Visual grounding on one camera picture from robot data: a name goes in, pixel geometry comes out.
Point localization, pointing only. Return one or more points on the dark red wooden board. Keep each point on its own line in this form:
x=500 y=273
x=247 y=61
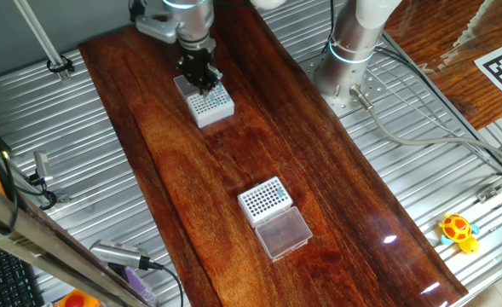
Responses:
x=216 y=192

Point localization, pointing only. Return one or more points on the yellow orange turtle toy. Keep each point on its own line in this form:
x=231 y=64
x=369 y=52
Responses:
x=457 y=230

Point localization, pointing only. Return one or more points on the small grey side camera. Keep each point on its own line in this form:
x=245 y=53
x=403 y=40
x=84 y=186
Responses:
x=42 y=164

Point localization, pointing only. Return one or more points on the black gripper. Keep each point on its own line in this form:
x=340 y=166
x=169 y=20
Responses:
x=195 y=64

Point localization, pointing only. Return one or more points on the white tip rack clear lid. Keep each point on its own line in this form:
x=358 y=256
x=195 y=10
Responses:
x=265 y=204
x=216 y=116

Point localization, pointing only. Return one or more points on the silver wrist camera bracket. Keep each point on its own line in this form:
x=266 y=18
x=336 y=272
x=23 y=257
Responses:
x=157 y=27

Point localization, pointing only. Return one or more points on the aluminium frame beam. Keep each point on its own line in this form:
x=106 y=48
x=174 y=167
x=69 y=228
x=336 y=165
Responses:
x=42 y=249

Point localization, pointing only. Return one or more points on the silver stand rod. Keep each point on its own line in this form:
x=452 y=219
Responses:
x=42 y=40

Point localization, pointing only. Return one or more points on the aluminium bar with bracket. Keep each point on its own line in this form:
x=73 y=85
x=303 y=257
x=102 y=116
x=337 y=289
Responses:
x=485 y=195

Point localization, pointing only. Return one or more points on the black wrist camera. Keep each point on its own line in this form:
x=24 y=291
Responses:
x=136 y=10

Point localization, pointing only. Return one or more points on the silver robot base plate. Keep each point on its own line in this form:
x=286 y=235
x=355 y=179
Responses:
x=376 y=87

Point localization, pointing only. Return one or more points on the side camera mount arm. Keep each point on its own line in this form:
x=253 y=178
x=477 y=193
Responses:
x=63 y=198

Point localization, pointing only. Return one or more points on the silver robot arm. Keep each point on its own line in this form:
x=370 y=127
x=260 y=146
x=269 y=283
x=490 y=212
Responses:
x=195 y=21

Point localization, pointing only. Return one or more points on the silver depth camera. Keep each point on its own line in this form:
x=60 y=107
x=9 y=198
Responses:
x=118 y=254

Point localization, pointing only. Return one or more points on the black keyboard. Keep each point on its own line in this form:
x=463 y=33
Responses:
x=3 y=281

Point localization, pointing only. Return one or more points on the brown wooden board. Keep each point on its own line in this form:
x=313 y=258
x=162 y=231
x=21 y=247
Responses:
x=429 y=25

